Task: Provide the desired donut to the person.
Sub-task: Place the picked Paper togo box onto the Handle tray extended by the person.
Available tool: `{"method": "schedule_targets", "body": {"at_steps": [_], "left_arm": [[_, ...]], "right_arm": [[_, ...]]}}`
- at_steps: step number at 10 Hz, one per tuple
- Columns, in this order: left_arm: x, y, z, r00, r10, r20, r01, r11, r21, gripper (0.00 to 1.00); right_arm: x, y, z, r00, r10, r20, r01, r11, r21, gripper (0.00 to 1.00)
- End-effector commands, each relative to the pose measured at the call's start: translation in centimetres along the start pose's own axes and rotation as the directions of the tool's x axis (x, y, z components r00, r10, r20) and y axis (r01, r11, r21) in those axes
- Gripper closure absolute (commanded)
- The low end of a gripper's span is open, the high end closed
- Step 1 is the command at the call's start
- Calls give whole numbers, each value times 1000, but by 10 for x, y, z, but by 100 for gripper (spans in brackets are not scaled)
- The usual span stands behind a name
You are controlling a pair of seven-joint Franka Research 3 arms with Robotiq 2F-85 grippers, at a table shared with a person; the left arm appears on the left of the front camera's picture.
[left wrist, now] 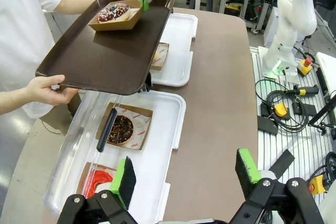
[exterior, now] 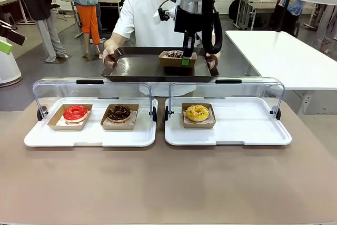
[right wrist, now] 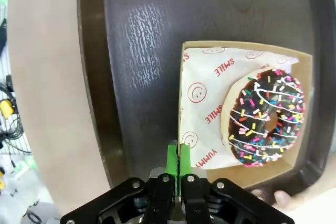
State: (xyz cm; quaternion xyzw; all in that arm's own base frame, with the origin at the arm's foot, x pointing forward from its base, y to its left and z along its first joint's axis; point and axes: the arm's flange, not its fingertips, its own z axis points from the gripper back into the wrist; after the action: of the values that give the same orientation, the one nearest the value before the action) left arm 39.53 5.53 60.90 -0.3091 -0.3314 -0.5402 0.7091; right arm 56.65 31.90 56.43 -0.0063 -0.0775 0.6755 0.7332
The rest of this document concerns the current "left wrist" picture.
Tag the white plastic display tray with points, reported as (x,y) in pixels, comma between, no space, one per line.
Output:
(162,129)
(178,51)

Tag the person's left forearm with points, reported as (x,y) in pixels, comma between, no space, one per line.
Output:
(78,5)

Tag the chocolate donut with white drizzle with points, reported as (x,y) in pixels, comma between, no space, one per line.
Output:
(107,15)

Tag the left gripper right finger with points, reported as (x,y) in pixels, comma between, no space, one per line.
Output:
(245,171)

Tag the red glazed donut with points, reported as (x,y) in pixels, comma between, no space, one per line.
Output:
(98,182)

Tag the person's right forearm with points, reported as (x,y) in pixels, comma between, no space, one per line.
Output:
(13,100)

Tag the black office chair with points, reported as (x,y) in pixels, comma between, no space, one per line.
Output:
(325,3)

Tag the person's right hand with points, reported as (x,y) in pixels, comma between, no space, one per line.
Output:
(42,90)

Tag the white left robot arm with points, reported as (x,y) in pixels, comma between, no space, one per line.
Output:
(329,208)

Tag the black tripod stand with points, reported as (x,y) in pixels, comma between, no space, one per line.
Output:
(321,115)

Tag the black power brick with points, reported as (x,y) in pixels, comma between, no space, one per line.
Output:
(307,109)
(267,125)

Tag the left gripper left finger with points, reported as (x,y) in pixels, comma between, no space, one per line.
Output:
(128,182)

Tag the yellow emergency stop box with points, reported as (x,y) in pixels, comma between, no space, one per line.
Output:
(317,184)
(304,69)

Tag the dark brown serving tray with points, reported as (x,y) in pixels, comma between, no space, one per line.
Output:
(105,58)

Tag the yellow glazed donut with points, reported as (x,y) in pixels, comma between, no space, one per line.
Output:
(155,56)

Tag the black wedge block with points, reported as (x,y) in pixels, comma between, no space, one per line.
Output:
(284,162)

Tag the chocolate donut with nuts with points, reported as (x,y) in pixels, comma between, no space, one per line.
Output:
(126,134)

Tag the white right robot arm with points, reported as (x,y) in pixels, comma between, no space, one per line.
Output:
(291,24)

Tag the person in white shirt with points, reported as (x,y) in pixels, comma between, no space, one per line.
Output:
(21,37)

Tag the yellow and black round device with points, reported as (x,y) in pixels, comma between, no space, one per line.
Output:
(280,110)

